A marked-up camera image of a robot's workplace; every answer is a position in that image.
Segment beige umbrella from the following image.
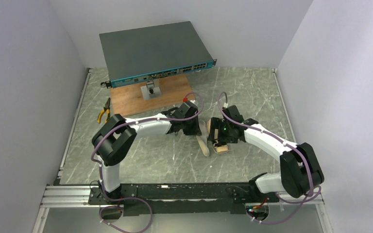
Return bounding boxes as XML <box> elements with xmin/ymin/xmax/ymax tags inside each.
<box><xmin>206</xmin><ymin>118</ymin><xmax>232</xmax><ymax>155</ymax></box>

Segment beige umbrella case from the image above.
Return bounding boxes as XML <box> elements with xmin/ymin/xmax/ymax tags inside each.
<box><xmin>196</xmin><ymin>119</ymin><xmax>210</xmax><ymax>157</ymax></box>

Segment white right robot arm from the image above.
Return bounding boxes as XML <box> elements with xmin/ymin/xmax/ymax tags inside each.
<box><xmin>206</xmin><ymin>105</ymin><xmax>324</xmax><ymax>198</ymax></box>

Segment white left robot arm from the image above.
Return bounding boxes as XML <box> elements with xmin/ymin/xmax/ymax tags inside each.
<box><xmin>91</xmin><ymin>100</ymin><xmax>202</xmax><ymax>198</ymax></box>

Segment wooden base board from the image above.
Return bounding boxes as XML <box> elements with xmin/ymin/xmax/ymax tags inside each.
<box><xmin>110</xmin><ymin>74</ymin><xmax>192</xmax><ymax>117</ymax></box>

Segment grey metal stand bracket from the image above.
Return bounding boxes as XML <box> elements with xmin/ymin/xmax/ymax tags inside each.
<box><xmin>141</xmin><ymin>80</ymin><xmax>162</xmax><ymax>100</ymax></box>

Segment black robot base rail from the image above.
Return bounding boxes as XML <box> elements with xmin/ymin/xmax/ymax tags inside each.
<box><xmin>87</xmin><ymin>183</ymin><xmax>279</xmax><ymax>216</ymax></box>

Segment yellow handled pliers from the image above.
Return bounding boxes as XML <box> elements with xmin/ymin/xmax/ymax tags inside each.
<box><xmin>97</xmin><ymin>98</ymin><xmax>111</xmax><ymax>124</ymax></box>

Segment grey network switch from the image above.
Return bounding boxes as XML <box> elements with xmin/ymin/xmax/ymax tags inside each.
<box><xmin>99</xmin><ymin>21</ymin><xmax>217</xmax><ymax>88</ymax></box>

